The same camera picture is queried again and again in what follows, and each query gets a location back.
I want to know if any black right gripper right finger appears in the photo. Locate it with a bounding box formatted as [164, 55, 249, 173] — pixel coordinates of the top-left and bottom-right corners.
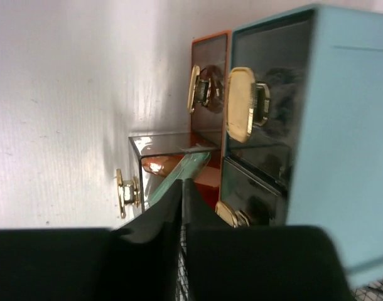
[183, 179, 353, 300]

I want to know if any wooden drawer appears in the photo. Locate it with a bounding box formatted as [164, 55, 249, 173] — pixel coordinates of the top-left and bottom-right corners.
[116, 132, 221, 220]
[187, 30, 231, 140]

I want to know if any green highlighter marker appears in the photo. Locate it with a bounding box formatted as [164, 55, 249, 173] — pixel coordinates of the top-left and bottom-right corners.
[148, 152, 211, 208]

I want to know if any teal wooden drawer box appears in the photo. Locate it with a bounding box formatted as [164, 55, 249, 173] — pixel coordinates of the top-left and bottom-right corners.
[213, 4, 383, 287]

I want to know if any black wire mesh organizer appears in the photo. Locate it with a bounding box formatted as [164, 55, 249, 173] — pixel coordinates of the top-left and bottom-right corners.
[175, 243, 383, 301]

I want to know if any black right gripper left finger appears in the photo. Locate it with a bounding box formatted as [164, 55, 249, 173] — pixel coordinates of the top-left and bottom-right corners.
[0, 180, 183, 300]

